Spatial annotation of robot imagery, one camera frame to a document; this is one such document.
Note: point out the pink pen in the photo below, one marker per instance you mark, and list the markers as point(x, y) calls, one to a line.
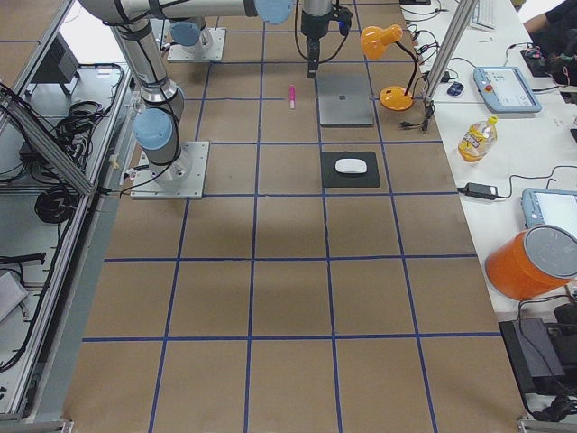
point(292, 97)

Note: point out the white computer mouse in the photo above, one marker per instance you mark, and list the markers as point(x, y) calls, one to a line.
point(351, 166)

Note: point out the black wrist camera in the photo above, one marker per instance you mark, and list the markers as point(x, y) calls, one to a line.
point(343, 16)

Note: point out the small dark blue mouse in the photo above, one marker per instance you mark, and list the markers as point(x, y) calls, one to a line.
point(455, 89)

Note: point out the silver apple laptop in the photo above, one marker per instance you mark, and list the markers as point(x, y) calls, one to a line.
point(344, 100)

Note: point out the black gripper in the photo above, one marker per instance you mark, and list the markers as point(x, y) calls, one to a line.
point(315, 23)

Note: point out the blue teach pendant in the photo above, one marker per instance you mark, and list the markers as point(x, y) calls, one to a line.
point(505, 90)
point(552, 207)

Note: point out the aluminium frame post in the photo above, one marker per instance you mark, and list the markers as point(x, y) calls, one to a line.
point(453, 34)

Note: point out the orange cylindrical container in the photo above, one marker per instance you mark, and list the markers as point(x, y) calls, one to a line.
point(536, 261)

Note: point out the white keyboard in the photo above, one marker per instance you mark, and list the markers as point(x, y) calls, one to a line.
point(482, 17)

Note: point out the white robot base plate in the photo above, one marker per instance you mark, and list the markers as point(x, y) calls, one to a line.
point(185, 178)

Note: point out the black mousepad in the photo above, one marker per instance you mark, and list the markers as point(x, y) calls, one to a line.
point(332, 179)

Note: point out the black power adapter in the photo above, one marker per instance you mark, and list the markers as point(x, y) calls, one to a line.
point(483, 191)

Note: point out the yellow drink bottle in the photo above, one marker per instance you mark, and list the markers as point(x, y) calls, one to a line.
point(478, 139)

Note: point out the orange desk lamp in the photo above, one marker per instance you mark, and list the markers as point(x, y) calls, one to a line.
point(375, 42)

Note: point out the person at desk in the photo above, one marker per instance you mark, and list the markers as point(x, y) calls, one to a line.
point(554, 33)

